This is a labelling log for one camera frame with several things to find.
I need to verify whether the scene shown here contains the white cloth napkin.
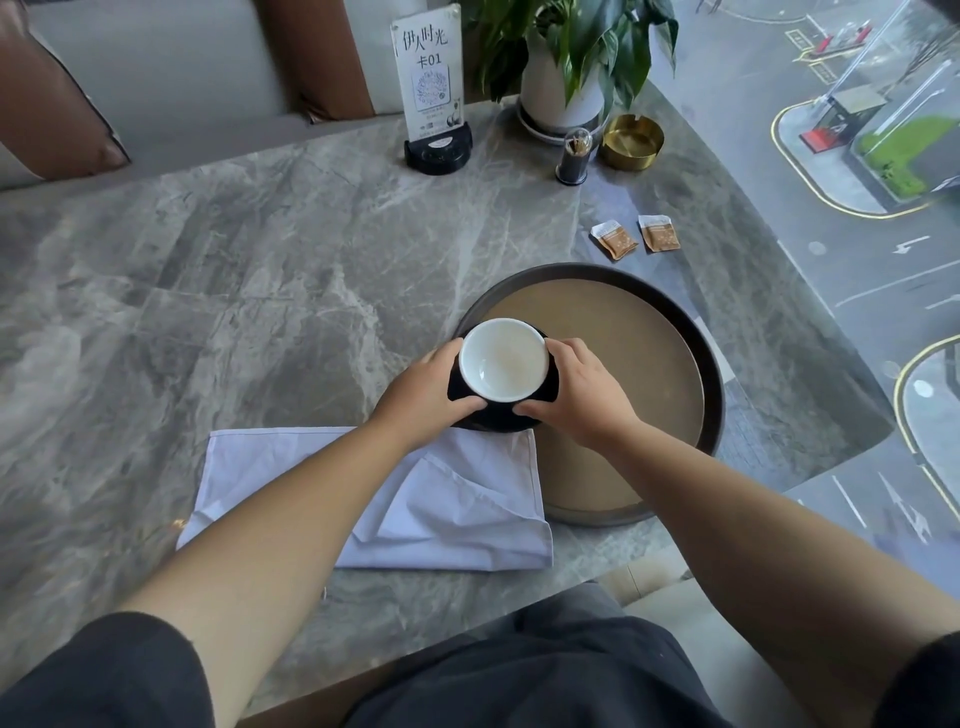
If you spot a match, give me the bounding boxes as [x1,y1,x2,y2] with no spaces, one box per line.
[176,426,555,573]

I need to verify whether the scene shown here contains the black sign holder base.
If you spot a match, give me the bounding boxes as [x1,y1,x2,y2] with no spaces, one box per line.
[403,121,474,177]

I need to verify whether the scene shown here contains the person's dark trousers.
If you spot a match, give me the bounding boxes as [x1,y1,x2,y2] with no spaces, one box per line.
[343,581,732,728]

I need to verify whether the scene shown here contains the round brown tray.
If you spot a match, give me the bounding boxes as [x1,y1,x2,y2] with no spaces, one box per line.
[453,262,726,528]

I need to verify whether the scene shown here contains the grey sofa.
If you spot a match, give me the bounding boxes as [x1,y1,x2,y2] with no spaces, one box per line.
[0,0,466,192]

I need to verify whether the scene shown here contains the person's left forearm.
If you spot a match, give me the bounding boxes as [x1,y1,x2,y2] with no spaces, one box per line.
[118,414,418,728]

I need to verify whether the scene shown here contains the brown sugar sachet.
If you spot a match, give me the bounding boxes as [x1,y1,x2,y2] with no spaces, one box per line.
[589,219,639,262]
[637,214,681,254]

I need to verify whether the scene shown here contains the green potted plant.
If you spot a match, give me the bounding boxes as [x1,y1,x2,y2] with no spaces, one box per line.
[459,0,681,121]

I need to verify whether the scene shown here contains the person's left hand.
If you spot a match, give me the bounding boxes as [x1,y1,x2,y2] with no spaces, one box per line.
[369,337,489,453]

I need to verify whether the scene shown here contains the gold metal ashtray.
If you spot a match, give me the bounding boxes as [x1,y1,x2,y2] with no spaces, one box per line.
[599,114,666,172]

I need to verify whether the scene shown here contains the person's right hand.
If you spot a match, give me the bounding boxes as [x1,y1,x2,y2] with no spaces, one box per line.
[513,337,645,453]

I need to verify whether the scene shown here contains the black saucer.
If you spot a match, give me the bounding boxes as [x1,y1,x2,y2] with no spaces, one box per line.
[447,326,562,435]

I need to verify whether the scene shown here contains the white plant pot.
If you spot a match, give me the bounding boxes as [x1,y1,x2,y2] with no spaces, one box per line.
[516,28,610,147]

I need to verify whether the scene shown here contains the toothpick dispenser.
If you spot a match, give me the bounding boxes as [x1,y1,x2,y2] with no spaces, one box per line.
[555,127,593,186]

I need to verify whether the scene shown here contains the person's black shirt sleeve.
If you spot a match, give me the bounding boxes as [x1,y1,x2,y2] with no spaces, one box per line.
[870,631,960,728]
[0,611,217,728]

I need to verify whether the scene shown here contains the white cup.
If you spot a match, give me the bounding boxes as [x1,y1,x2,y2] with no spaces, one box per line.
[458,318,551,406]

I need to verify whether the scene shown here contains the white table sign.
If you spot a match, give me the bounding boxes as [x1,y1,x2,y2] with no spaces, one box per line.
[390,3,466,144]

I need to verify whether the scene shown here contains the brown leather cushion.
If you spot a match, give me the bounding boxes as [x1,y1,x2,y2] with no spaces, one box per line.
[253,0,376,125]
[0,0,132,181]

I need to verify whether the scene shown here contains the person's right forearm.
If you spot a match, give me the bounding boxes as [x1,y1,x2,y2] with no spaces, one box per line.
[597,420,960,728]

